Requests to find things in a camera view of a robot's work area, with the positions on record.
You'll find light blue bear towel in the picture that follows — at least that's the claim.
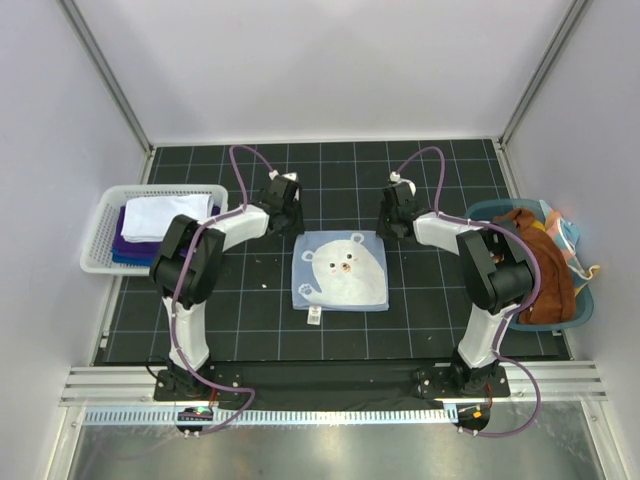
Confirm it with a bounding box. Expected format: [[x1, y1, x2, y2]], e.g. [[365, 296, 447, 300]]
[[291, 230, 389, 313]]

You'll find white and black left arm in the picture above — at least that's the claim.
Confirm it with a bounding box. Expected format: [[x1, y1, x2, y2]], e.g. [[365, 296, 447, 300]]
[[150, 172, 304, 400]]

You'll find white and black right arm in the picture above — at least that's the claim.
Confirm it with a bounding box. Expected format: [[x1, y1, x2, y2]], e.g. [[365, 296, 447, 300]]
[[376, 181, 540, 396]]

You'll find blue plastic basin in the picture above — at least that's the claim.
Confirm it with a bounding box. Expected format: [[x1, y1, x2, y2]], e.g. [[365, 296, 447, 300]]
[[465, 198, 594, 332]]

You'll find white folded towel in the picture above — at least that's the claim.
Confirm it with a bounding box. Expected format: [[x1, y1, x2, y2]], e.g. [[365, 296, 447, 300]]
[[121, 194, 216, 243]]

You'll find purple folded towel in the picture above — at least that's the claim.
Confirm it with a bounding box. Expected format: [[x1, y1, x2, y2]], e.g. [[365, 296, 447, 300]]
[[112, 205, 221, 256]]

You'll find multicolour striped towel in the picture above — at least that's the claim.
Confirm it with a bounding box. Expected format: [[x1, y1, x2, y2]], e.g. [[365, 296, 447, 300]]
[[539, 200, 601, 296]]

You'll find blue folded towel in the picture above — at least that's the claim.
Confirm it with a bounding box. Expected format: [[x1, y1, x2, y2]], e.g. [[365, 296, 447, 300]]
[[112, 250, 154, 267]]

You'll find brown towel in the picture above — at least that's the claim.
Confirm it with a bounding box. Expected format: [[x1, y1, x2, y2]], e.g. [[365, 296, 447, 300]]
[[493, 208, 577, 325]]

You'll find white plastic basket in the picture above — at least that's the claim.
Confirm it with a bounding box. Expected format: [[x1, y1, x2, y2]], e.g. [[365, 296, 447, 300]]
[[80, 184, 228, 276]]

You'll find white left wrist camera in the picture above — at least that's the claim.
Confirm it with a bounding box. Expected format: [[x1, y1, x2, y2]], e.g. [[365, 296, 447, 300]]
[[269, 170, 299, 188]]

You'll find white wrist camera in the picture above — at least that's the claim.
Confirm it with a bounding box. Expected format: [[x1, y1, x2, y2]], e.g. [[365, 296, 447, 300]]
[[389, 171, 416, 196], [269, 170, 299, 188]]

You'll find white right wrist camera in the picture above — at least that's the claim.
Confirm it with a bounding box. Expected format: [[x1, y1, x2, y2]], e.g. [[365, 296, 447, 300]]
[[389, 171, 416, 196]]

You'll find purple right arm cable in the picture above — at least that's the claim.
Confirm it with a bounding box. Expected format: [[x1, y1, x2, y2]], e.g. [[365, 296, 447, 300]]
[[397, 146, 544, 439]]

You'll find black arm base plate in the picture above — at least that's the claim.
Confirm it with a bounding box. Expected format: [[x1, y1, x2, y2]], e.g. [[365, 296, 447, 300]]
[[153, 359, 511, 426]]

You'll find white slotted cable duct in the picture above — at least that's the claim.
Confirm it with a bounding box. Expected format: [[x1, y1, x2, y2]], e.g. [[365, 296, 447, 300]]
[[83, 405, 458, 427]]

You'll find aluminium frame rail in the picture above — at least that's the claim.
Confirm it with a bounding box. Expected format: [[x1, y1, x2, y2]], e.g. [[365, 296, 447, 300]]
[[59, 361, 607, 407]]

